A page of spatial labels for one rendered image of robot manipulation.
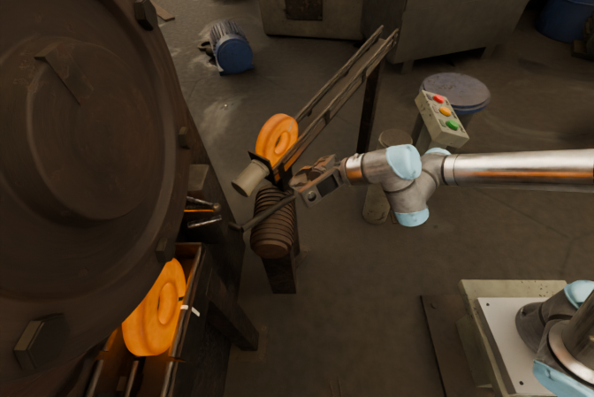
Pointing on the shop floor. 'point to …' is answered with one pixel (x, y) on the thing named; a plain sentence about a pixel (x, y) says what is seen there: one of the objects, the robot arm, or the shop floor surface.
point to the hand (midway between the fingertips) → (291, 185)
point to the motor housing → (275, 240)
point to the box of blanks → (447, 0)
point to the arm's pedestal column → (455, 347)
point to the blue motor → (231, 48)
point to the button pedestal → (428, 137)
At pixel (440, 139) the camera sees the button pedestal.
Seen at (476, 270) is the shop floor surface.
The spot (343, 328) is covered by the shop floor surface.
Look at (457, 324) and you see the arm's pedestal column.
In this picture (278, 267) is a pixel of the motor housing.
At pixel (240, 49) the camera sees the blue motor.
